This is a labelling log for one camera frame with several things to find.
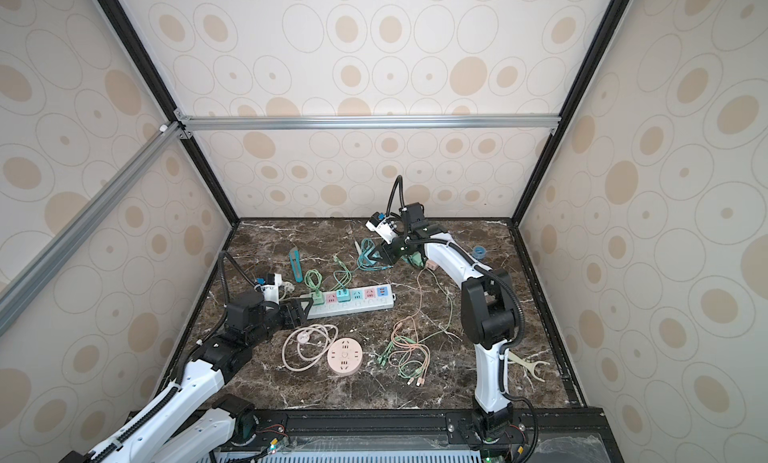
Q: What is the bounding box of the light green plug adapter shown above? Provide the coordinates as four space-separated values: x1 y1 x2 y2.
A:
311 291 325 306

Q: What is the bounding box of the teal blue cable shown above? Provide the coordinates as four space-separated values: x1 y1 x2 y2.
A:
357 237 391 272

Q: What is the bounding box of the pink round socket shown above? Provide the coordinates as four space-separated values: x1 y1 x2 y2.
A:
327 337 364 376

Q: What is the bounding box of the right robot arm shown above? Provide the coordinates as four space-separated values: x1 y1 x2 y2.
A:
366 176 538 459

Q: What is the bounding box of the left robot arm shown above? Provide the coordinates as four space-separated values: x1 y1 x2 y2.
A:
63 274 313 462

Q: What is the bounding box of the teal peeler tool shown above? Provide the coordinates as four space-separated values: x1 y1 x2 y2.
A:
289 247 304 283

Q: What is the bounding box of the white multicolour power strip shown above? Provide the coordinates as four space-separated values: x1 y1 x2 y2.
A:
307 284 396 320

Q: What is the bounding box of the blue bottle cap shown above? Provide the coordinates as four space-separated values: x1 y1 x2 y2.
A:
472 246 487 260

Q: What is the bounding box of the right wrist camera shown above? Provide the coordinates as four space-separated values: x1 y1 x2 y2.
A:
366 212 399 244

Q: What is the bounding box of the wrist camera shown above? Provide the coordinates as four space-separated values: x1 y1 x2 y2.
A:
366 212 399 244
255 273 283 303

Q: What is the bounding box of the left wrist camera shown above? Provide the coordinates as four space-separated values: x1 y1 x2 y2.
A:
255 273 283 303

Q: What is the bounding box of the pink coiled socket cable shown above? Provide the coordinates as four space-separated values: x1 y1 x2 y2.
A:
281 323 339 373

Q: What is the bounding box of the rear aluminium rail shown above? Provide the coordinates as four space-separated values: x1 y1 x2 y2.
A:
181 114 560 131

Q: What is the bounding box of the aluminium rail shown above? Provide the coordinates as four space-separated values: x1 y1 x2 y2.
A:
1 122 182 333
181 114 560 131

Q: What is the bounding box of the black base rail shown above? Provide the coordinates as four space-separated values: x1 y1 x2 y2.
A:
107 407 607 463

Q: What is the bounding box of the left aluminium rail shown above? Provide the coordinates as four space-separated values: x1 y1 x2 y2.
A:
1 122 182 333

